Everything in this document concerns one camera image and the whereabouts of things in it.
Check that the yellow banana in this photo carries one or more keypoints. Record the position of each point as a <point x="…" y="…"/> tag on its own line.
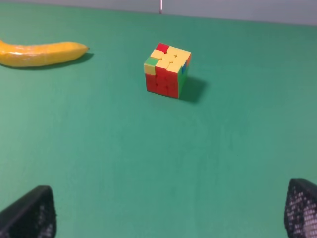
<point x="40" y="55"/>

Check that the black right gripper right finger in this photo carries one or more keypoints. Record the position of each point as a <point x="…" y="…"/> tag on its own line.
<point x="300" y="213"/>

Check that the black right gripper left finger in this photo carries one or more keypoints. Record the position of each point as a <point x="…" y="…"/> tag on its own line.
<point x="31" y="216"/>

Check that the multicolour puzzle cube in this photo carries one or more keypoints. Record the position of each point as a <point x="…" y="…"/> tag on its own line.
<point x="166" y="70"/>

